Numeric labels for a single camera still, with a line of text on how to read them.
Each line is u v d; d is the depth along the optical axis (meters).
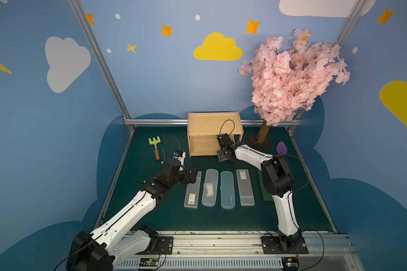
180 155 0.71
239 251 0.73
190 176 0.70
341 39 0.78
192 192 0.88
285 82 0.73
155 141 1.14
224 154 0.78
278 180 0.57
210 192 0.90
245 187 0.92
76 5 0.68
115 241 0.42
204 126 0.93
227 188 0.92
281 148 1.11
